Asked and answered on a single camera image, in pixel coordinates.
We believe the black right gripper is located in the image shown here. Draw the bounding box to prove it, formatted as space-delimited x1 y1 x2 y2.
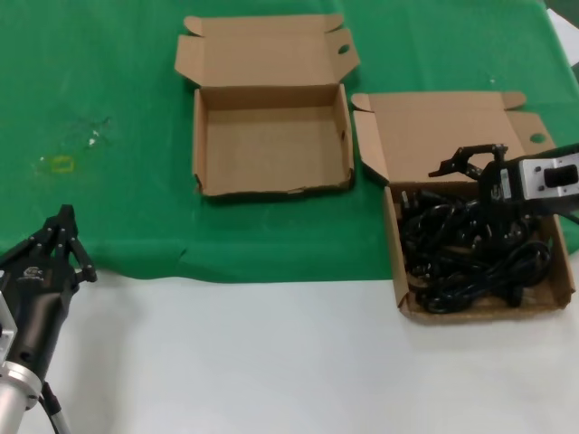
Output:
428 143 579 240

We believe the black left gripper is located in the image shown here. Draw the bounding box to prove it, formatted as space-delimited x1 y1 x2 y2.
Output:
0 203 99 379

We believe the open cardboard box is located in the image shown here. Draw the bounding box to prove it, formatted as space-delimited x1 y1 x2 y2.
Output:
350 90 576 326
174 13 362 199

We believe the green table cloth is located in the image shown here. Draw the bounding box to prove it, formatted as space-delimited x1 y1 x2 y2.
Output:
0 0 579 286

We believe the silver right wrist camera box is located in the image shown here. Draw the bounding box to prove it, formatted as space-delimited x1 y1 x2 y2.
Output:
517 143 579 201

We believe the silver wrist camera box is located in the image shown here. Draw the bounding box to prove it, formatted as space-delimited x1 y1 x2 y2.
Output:
0 288 20 363
517 143 579 201

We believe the tangle of black power cables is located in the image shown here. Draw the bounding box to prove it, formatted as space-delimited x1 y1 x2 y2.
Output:
397 188 555 316

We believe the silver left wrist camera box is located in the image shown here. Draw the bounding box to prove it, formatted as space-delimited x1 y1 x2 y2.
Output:
0 288 20 363

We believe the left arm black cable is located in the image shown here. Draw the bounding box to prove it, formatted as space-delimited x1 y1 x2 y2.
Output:
38 382 72 434

